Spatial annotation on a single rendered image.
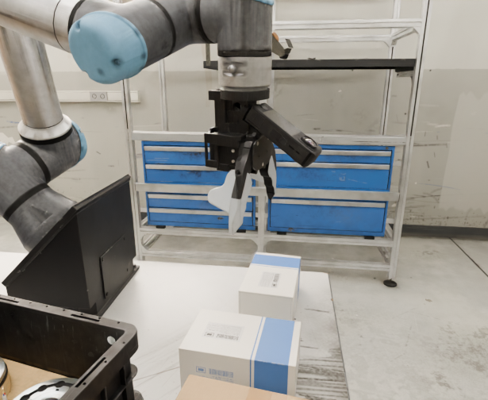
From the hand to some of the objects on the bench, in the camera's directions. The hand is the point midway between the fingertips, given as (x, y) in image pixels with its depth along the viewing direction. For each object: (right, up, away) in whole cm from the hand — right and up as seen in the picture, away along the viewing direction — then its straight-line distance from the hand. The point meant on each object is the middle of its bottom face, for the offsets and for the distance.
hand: (257, 217), depth 60 cm
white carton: (+5, -23, +32) cm, 39 cm away
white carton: (-2, -30, +10) cm, 32 cm away
